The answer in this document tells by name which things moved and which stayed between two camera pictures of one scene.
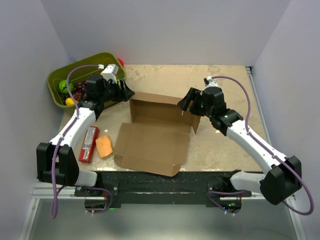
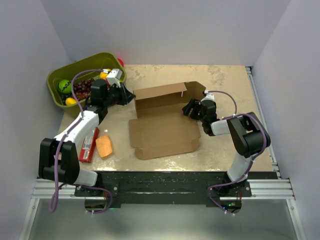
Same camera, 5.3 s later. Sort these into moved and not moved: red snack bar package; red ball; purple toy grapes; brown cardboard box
Moved: brown cardboard box
Not moved: red snack bar package; purple toy grapes; red ball
